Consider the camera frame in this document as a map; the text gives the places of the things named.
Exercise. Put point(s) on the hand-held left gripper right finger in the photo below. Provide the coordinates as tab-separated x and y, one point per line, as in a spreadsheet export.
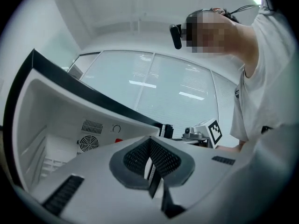
205	167

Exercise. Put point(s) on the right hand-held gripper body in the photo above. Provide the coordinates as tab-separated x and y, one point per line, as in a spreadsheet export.
213	132

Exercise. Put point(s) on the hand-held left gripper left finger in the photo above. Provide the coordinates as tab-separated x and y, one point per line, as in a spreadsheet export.
93	183

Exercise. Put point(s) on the white mini fridge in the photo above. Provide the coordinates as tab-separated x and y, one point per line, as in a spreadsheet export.
58	101

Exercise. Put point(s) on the person's right forearm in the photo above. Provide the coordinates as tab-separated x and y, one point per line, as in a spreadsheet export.
233	148

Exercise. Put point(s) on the person's grey printed t-shirt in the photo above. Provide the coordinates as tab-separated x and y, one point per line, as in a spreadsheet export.
273	78

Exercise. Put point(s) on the person's head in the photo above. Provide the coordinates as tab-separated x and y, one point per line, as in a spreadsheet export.
222	31

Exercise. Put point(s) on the black head-worn camera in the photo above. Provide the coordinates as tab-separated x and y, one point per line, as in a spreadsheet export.
176	36

